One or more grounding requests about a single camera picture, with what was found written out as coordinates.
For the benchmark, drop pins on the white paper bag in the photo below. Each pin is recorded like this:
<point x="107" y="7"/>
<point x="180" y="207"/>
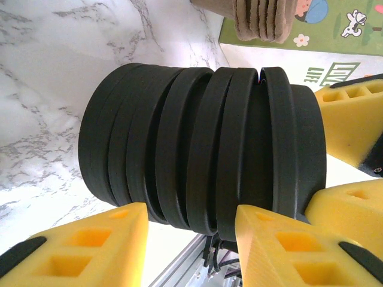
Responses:
<point x="329" y="30"/>

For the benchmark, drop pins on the black lidded cup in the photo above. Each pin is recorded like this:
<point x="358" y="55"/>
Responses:
<point x="194" y="149"/>

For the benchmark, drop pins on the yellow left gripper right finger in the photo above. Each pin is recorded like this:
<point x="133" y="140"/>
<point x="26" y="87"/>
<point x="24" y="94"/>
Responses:
<point x="269" y="263"/>

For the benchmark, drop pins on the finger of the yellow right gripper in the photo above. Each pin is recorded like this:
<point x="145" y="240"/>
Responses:
<point x="344" y="119"/>
<point x="344" y="215"/>

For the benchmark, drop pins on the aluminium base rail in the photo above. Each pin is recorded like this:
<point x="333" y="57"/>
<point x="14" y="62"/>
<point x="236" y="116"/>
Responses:
<point x="179" y="269"/>

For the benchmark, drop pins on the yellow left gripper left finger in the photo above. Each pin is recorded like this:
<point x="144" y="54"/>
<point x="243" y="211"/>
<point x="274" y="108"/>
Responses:
<point x="74" y="263"/>

